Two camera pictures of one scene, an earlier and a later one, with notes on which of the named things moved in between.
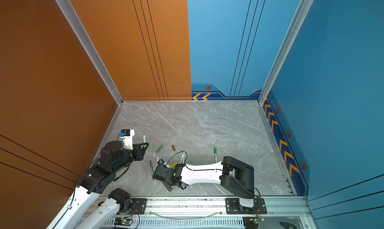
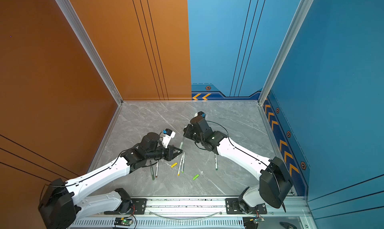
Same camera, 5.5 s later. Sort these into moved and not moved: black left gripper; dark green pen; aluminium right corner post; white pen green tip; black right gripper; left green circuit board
Moved: black right gripper; black left gripper
Not moved: left green circuit board; aluminium right corner post; white pen green tip; dark green pen
